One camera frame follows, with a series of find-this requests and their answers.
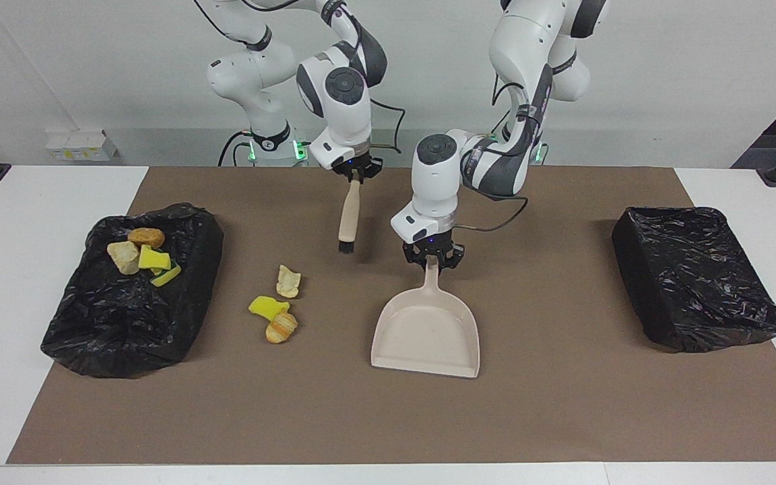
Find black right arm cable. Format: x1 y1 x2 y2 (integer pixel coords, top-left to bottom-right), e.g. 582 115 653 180
194 0 407 156

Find orange striped bread piece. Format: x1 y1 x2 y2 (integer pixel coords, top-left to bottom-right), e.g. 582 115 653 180
265 311 299 344

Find beige hand brush black bristles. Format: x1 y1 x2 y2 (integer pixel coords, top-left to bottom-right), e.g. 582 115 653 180
337 176 364 255

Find white wall socket box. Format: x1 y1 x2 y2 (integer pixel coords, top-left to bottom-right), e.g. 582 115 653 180
46 129 119 162

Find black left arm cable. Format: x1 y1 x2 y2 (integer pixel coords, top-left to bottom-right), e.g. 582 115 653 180
455 64 530 233

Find orange brown bread nugget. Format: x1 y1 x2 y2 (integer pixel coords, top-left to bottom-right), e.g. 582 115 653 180
127 228 166 249

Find brown table mat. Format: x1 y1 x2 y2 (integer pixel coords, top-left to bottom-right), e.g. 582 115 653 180
7 166 776 465

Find black bag lined bin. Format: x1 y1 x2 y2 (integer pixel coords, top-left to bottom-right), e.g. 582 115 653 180
612 206 776 353
40 203 225 379

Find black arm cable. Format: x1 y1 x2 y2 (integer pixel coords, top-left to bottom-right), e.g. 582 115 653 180
455 64 530 233
194 0 407 156

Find yellow sponge piece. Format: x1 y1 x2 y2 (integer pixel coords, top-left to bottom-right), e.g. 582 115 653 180
248 296 291 322
150 264 183 288
137 244 172 271

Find beige plastic dustpan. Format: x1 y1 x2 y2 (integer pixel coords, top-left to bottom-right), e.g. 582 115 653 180
370 255 481 379

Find beige foam chunk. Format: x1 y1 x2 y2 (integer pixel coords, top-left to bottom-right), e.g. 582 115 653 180
106 241 141 276
276 265 302 299

